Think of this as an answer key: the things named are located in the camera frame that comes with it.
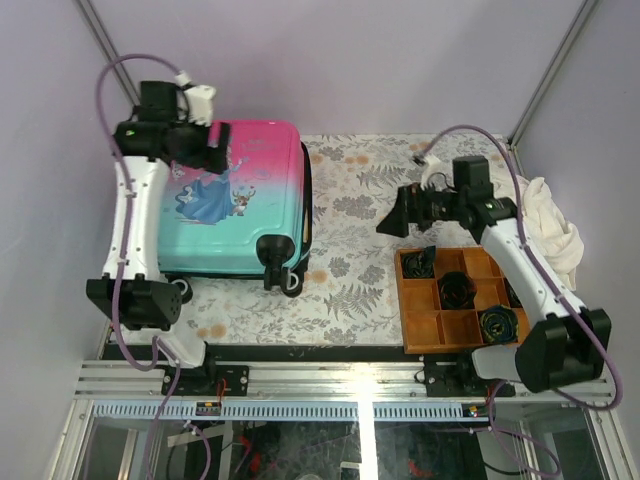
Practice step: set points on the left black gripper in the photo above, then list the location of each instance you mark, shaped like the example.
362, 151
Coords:
214, 158

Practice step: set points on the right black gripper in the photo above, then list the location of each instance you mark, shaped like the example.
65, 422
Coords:
409, 206

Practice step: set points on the pink teal suitcase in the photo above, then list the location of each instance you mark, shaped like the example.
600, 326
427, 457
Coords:
252, 221

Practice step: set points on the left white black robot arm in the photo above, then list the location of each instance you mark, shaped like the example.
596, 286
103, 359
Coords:
131, 290

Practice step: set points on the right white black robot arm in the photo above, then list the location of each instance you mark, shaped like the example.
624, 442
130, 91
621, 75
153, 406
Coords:
567, 341

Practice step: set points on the rolled black belt top-left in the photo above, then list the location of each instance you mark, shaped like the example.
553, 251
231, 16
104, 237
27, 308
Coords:
419, 264

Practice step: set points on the floral patterned table mat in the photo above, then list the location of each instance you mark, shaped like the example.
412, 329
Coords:
349, 294

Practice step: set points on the rolled black belt centre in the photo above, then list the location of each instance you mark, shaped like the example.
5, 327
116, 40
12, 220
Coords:
457, 291

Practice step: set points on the wooden compartment tray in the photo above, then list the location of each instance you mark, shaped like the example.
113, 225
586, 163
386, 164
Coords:
427, 327

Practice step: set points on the rolled black belt right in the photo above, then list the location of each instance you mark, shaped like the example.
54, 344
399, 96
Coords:
513, 299

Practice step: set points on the rolled dark belt bottom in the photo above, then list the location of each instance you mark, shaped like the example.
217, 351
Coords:
499, 325

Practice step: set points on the white crumpled garment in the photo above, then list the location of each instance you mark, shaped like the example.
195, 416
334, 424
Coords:
556, 238

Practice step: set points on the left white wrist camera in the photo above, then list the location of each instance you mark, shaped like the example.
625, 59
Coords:
196, 101

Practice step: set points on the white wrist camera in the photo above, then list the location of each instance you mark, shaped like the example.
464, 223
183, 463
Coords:
431, 167
196, 101

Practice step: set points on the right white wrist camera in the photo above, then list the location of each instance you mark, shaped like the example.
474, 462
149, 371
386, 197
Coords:
431, 167

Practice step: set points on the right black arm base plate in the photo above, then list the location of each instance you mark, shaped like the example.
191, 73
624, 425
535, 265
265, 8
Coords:
448, 380

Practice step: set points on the aluminium rail frame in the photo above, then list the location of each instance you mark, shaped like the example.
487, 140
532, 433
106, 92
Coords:
309, 391

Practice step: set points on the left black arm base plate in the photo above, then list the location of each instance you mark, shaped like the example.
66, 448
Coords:
213, 380

